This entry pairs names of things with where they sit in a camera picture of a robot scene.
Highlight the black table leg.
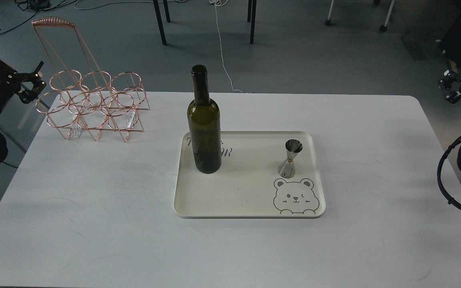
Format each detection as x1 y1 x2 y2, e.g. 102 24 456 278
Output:
247 0 257 44
152 0 171 45

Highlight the steel double jigger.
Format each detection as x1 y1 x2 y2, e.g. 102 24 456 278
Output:
277 139 303 179

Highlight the dark green wine bottle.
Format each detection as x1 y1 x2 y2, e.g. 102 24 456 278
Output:
187 64 222 174

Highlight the white floor cable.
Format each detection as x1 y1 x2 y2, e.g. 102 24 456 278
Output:
209 0 244 94

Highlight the cream bear serving tray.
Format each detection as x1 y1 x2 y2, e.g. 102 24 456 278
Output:
173 131 326 218

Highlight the rose gold wire wine rack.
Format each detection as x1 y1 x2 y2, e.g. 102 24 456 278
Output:
32 16 150 142

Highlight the black table leg right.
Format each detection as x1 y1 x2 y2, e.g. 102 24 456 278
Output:
247 0 257 44

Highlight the black table leg left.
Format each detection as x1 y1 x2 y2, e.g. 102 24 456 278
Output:
152 0 171 45

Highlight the white chair leg with caster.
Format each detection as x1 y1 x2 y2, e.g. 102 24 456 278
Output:
379 0 396 32

